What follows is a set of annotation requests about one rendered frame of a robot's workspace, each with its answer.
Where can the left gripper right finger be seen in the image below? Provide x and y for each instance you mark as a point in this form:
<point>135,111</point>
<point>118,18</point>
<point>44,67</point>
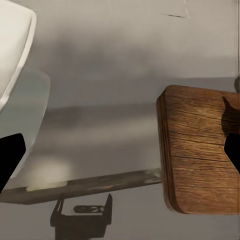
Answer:
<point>232,149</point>

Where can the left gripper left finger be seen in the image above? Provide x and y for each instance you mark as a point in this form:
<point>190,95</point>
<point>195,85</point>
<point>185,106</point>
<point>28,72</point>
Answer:
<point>12,149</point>

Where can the cutting board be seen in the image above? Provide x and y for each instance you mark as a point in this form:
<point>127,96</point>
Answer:
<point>202,179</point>

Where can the bowl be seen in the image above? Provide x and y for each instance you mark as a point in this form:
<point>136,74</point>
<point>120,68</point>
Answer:
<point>17,31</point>

